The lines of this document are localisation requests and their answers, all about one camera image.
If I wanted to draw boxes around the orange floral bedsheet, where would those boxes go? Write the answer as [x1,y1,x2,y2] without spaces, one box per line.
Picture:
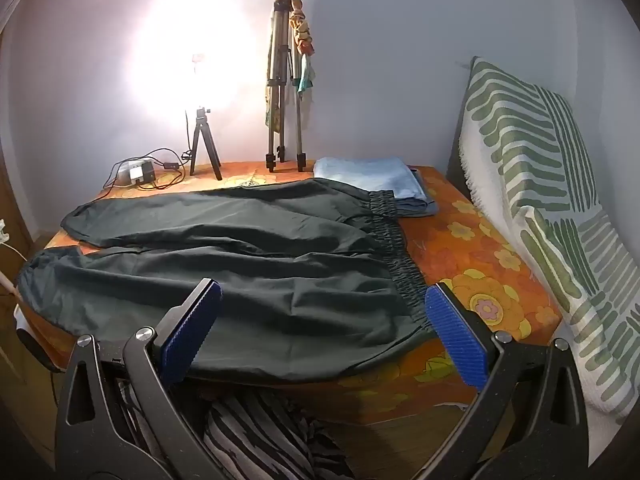
[20,160,563,428]

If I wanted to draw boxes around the grey power adapter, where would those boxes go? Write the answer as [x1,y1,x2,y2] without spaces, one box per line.
[117,160,156,185]

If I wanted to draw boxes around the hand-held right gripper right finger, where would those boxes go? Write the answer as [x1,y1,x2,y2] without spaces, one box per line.
[424,282,588,480]

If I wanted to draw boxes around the dark green pants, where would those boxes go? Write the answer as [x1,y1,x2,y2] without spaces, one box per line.
[17,177,438,386]

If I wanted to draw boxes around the knotted colourful cloth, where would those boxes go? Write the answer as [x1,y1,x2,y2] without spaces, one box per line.
[280,0,317,96]

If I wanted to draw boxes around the ring light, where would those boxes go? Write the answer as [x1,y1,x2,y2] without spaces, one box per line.
[127,0,251,116]

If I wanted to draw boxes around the striped black white cloth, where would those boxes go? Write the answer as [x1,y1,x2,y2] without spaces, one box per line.
[205,390,356,480]

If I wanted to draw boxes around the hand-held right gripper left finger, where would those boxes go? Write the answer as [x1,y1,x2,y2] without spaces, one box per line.
[55,277,223,480]

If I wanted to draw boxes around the tall folded metal tripod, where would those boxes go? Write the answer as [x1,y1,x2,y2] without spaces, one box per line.
[264,0,308,173]

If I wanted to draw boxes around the green striped white pillow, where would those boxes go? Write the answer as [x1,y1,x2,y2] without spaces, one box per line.
[460,56,640,423]

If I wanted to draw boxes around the small black tripod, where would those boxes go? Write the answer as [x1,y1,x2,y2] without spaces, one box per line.
[189,106,223,181]

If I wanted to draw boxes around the folded light blue cloth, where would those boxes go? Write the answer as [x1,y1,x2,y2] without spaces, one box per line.
[314,156,440,218]

